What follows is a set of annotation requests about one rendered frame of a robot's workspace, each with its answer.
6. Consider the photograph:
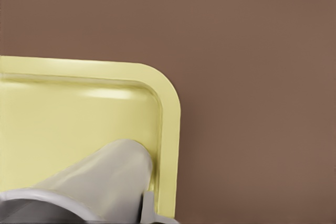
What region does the white IKEA cup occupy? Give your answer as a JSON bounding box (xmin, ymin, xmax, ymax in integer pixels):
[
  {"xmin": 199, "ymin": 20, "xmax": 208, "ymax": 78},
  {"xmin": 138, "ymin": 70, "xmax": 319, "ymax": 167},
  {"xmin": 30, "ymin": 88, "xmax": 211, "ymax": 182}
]
[{"xmin": 0, "ymin": 138, "xmax": 153, "ymax": 224}]

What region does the pale yellow plastic tray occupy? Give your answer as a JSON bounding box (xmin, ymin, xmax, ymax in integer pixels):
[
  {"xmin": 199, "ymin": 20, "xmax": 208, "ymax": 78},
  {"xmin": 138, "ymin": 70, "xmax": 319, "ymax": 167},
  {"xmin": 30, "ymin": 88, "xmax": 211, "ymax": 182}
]
[{"xmin": 0, "ymin": 55, "xmax": 182, "ymax": 221}]

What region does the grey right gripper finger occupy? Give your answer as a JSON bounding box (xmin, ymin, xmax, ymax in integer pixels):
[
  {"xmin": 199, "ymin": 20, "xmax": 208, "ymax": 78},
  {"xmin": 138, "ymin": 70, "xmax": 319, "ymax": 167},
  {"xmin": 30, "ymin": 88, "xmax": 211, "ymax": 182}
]
[{"xmin": 140, "ymin": 191, "xmax": 178, "ymax": 224}]

